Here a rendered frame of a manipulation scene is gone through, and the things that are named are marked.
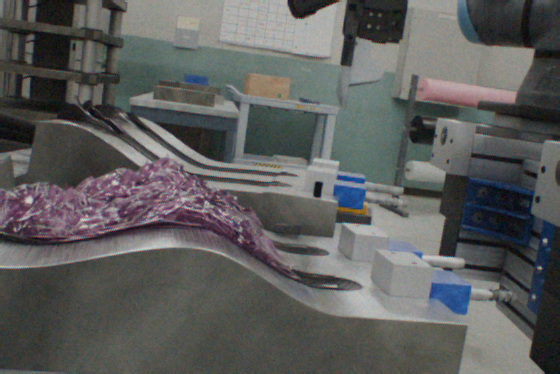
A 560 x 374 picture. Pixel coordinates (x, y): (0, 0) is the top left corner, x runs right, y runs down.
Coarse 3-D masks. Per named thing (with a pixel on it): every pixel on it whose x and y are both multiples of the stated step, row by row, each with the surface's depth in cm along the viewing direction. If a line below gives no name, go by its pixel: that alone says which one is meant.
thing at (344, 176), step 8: (320, 160) 98; (328, 160) 99; (336, 168) 96; (336, 176) 96; (344, 176) 96; (352, 176) 96; (360, 176) 97; (368, 184) 98; (376, 184) 98; (384, 192) 97; (392, 192) 97; (400, 192) 97
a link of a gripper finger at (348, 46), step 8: (352, 16) 91; (352, 24) 91; (352, 32) 90; (344, 40) 90; (352, 40) 90; (344, 48) 91; (352, 48) 91; (344, 56) 91; (352, 56) 91; (344, 64) 91
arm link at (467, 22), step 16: (464, 0) 129; (480, 0) 127; (496, 0) 125; (512, 0) 124; (464, 16) 129; (480, 16) 127; (496, 16) 125; (512, 16) 123; (464, 32) 131; (480, 32) 129; (496, 32) 127; (512, 32) 125
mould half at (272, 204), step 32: (64, 128) 83; (96, 128) 86; (128, 128) 95; (160, 128) 108; (32, 160) 84; (64, 160) 84; (96, 160) 83; (128, 160) 83; (256, 192) 82; (288, 192) 83; (288, 224) 82; (320, 224) 81
